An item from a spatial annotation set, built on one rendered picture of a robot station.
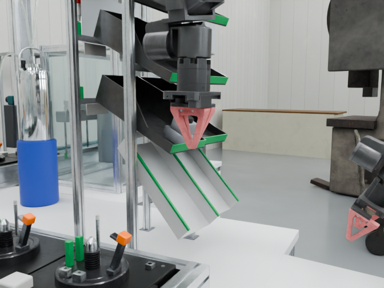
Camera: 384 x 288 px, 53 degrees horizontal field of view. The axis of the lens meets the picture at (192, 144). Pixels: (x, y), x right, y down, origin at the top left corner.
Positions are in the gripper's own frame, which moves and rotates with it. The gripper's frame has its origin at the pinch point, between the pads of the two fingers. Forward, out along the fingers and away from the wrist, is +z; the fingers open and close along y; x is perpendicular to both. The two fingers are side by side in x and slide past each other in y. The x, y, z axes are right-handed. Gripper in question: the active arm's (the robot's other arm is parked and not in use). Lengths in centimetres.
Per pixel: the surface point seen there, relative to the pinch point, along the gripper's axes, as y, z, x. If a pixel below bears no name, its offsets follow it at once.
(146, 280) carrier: 1.6, 27.0, -8.1
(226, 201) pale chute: -42.9, 23.2, -9.2
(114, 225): -46, 40, -52
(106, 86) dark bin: -19.1, -9.3, -33.9
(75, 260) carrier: 3.6, 25.6, -23.8
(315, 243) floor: -280, 125, -12
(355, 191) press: -454, 116, 9
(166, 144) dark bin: -15.6, 3.3, -14.0
